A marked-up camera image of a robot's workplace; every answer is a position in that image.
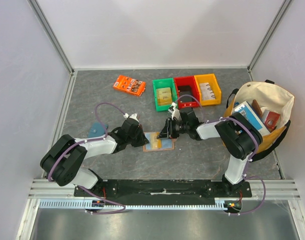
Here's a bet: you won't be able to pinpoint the green plastic bin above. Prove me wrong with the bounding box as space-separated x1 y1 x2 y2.
152 78 178 112

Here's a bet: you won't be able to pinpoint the slotted cable duct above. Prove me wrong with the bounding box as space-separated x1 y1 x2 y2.
39 198 232 211

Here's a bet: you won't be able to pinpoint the black card in red bin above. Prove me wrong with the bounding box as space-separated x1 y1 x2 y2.
178 85 193 103

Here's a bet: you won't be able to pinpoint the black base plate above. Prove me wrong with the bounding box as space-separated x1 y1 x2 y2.
73 178 253 206

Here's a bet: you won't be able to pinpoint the cream and mustard tote bag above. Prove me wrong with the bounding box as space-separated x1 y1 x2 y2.
223 80 295 162

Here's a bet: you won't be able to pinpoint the gold credit card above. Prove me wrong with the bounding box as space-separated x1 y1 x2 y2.
149 132 162 150

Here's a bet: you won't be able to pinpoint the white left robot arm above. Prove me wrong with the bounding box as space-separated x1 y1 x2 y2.
40 114 149 197

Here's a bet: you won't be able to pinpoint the aluminium corner post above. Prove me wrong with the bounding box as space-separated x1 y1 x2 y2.
247 0 293 74
27 0 76 76

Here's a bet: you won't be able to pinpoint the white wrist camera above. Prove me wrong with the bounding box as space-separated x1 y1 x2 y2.
123 113 139 122
168 102 181 121

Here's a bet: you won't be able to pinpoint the teal card wallet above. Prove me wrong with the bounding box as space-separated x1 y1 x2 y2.
87 122 105 138

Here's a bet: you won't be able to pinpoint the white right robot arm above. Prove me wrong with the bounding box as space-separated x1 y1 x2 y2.
157 107 263 197

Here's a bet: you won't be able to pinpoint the blue razor box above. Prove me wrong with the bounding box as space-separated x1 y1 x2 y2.
232 101 270 136

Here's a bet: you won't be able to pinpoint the white cards in yellow bin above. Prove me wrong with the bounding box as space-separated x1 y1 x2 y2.
199 82 216 101

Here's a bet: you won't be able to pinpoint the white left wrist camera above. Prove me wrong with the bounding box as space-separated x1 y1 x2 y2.
123 113 139 122

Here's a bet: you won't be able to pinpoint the orange snack box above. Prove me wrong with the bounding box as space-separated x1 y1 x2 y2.
112 75 146 97

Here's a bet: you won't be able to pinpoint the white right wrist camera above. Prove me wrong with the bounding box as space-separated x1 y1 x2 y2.
168 102 181 121

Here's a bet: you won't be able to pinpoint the brown wallet in bag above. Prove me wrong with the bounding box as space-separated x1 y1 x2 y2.
251 99 263 118

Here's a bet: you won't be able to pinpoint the red plastic bin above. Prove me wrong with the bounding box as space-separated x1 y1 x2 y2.
174 75 200 109

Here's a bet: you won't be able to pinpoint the aluminium corner post right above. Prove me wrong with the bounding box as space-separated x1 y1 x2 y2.
247 0 293 74

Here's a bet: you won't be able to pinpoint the aluminium corner post left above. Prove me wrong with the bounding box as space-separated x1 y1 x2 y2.
27 0 76 76

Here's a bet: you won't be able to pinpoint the gold cards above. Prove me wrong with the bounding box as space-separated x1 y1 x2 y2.
156 87 173 106

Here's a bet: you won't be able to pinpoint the yellow plastic bin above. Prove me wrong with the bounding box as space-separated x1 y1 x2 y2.
194 73 222 106

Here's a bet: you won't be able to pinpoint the red box in bag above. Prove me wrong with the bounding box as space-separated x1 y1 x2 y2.
261 109 281 132

